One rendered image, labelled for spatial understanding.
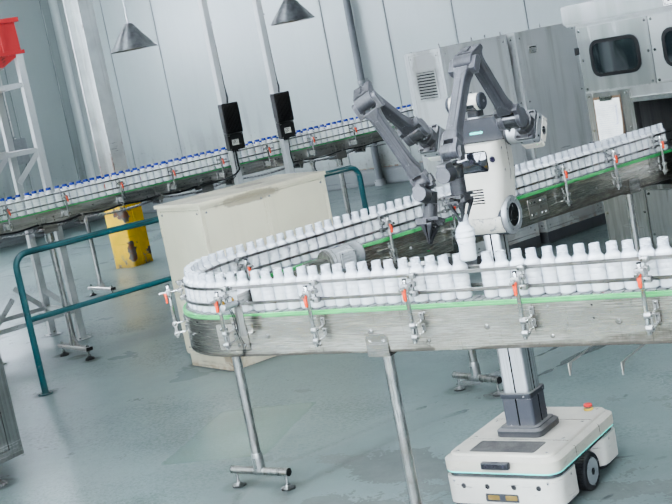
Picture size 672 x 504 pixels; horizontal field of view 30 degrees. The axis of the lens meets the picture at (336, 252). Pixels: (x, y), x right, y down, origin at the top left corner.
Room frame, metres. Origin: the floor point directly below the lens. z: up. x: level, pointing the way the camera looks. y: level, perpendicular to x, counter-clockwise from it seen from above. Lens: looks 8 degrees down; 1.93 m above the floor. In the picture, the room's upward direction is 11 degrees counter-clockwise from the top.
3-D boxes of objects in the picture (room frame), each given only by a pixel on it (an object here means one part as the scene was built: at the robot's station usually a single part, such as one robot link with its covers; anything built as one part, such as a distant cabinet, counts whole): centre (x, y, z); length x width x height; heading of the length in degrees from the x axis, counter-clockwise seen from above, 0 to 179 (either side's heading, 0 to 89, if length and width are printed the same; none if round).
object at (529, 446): (5.12, -0.65, 0.24); 0.68 x 0.53 x 0.41; 145
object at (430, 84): (10.89, -1.34, 0.96); 0.82 x 0.50 x 1.91; 127
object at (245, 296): (5.01, 0.44, 0.96); 0.23 x 0.10 x 0.27; 145
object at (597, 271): (4.18, -0.86, 1.08); 0.06 x 0.06 x 0.17
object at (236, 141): (10.76, 0.68, 1.55); 0.17 x 0.15 x 0.42; 127
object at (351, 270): (4.78, -0.04, 1.08); 0.06 x 0.06 x 0.17
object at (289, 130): (11.09, 0.24, 1.55); 0.17 x 0.15 x 0.42; 127
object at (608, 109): (8.22, -1.92, 1.22); 0.23 x 0.04 x 0.32; 37
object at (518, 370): (5.13, -0.66, 0.49); 0.13 x 0.13 x 0.40; 55
